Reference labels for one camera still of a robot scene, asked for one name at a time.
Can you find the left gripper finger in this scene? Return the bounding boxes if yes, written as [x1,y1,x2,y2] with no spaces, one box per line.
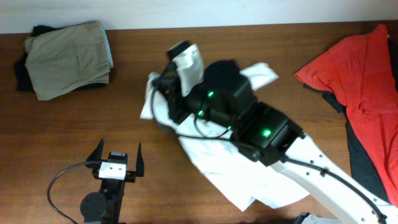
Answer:
[86,139,104,162]
[136,143,144,172]

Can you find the white t-shirt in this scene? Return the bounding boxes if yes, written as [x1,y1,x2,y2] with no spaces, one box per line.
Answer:
[139,62,310,212]

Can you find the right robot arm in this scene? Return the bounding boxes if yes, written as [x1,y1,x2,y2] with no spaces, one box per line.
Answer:
[152,60,397,223]

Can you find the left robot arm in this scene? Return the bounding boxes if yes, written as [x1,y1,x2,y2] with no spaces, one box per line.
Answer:
[80,139,144,224]

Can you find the folded light blue garment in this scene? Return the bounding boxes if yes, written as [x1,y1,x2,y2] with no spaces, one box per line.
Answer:
[100,24,114,68]

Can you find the folded khaki trousers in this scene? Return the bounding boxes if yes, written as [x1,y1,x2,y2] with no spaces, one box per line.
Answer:
[24,21,111,101]

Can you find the folded black garment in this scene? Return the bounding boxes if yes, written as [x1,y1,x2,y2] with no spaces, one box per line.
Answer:
[14,25,106,93]

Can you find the red t-shirt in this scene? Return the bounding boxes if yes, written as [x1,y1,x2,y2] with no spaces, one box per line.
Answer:
[295,24,397,205]

